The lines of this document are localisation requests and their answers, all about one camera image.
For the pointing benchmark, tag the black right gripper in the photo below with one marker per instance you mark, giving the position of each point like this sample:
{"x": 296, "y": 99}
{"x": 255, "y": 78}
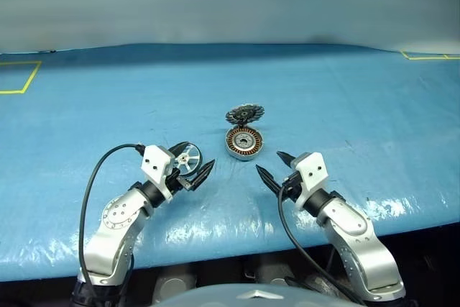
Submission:
{"x": 290, "y": 186}

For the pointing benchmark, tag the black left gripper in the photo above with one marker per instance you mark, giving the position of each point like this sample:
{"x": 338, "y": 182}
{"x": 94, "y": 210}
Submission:
{"x": 178, "y": 183}

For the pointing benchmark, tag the silver spoked motor cover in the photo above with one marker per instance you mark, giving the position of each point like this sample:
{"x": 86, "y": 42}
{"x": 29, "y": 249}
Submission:
{"x": 186, "y": 162}

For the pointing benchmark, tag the silver motor stator copper windings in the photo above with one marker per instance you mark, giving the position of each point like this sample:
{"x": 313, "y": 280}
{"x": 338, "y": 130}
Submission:
{"x": 244, "y": 141}

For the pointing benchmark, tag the black toothed rotor disc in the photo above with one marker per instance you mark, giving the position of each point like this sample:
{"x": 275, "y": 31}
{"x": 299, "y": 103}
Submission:
{"x": 244, "y": 114}

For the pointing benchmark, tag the blue plastic table cover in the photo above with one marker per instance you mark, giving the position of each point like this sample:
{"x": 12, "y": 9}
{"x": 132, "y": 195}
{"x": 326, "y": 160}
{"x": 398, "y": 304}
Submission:
{"x": 108, "y": 105}

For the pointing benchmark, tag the grey rounded block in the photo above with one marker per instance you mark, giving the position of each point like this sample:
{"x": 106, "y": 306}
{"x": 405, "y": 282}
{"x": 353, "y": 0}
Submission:
{"x": 172, "y": 285}
{"x": 266, "y": 276}

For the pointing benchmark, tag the dark lumpy shape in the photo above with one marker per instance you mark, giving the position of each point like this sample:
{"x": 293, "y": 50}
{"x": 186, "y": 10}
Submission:
{"x": 323, "y": 285}

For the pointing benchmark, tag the grey robot torso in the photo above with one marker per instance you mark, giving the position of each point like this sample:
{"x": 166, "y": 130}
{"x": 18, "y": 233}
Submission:
{"x": 223, "y": 296}

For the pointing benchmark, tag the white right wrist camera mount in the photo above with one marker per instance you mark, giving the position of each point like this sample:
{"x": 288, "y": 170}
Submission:
{"x": 312, "y": 168}

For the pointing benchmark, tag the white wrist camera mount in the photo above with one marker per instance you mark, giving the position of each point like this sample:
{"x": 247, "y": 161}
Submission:
{"x": 312, "y": 168}
{"x": 154, "y": 159}

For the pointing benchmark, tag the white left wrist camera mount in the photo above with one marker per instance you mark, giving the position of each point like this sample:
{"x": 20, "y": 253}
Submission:
{"x": 154, "y": 159}

